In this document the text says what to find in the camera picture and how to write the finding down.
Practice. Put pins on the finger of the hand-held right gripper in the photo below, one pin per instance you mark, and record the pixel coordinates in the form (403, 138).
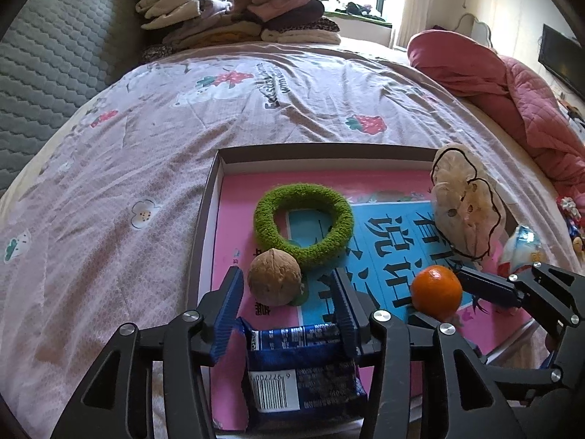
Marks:
(489, 288)
(425, 321)

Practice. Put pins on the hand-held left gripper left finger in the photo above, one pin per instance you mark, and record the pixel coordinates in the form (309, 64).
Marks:
(228, 315)

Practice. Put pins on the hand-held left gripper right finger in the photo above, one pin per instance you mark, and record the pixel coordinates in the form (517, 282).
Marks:
(345, 315)

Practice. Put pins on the orange mandarin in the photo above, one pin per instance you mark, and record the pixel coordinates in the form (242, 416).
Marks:
(434, 292)

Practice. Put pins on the brown walnut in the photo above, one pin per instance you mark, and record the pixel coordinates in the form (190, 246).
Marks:
(274, 279)

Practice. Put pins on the blue snack packet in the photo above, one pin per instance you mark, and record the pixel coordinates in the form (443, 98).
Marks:
(311, 370)

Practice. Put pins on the cream lace scrunchie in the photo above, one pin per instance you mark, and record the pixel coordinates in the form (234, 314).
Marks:
(466, 210)

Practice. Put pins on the green fuzzy scrunchie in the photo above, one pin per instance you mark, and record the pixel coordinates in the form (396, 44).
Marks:
(269, 228)

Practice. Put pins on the shallow grey cardboard box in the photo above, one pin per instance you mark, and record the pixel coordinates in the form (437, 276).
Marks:
(205, 219)

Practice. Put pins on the colourful wrapped toy ball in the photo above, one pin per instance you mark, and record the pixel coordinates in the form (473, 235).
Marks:
(523, 251)

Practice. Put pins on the small stuffed toy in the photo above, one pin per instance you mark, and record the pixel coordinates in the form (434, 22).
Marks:
(573, 224)

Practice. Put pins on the strawberry printed bedsheet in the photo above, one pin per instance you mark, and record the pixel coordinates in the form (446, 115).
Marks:
(137, 169)

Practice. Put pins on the pink quilt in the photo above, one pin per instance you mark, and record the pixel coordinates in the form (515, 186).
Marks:
(516, 87)

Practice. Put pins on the white curved chair back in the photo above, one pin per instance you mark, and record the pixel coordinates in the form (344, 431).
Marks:
(477, 27)

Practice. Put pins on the cream curtain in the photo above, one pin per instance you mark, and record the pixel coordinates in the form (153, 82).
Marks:
(413, 0)

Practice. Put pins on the pile of folded clothes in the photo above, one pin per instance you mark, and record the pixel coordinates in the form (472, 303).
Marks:
(237, 9)

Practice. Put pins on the dark cloth on windowsill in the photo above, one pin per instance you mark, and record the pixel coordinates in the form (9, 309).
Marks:
(359, 8)

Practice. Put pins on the grey quilted headboard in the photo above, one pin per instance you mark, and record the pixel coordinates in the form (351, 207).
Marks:
(50, 64)

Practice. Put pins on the black wall television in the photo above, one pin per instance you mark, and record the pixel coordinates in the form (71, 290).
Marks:
(564, 61)

